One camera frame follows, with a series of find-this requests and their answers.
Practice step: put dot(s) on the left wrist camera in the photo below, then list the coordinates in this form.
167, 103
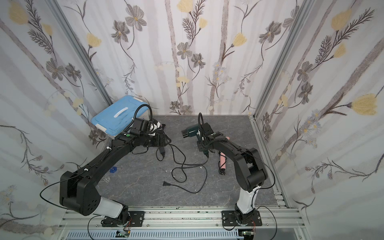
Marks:
154, 125

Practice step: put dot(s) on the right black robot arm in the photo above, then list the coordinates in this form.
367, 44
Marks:
249, 170

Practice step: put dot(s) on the dark green hair dryer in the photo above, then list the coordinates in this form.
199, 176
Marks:
194, 131

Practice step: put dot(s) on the blue lidded storage box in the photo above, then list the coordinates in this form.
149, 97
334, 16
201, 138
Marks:
115, 118

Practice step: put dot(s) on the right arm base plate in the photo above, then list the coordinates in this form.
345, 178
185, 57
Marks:
229, 217

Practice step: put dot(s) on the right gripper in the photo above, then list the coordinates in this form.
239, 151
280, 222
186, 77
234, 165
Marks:
202, 143

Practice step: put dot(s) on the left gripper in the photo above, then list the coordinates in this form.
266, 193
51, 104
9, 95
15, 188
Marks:
160, 139

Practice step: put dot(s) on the aluminium mounting rail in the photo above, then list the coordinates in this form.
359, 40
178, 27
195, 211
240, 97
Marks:
186, 223

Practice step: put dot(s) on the pink hair dryer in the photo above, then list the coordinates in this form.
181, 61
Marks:
222, 163

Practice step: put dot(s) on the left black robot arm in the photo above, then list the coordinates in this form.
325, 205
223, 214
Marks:
78, 190

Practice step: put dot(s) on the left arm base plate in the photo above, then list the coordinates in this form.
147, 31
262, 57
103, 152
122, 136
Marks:
135, 218

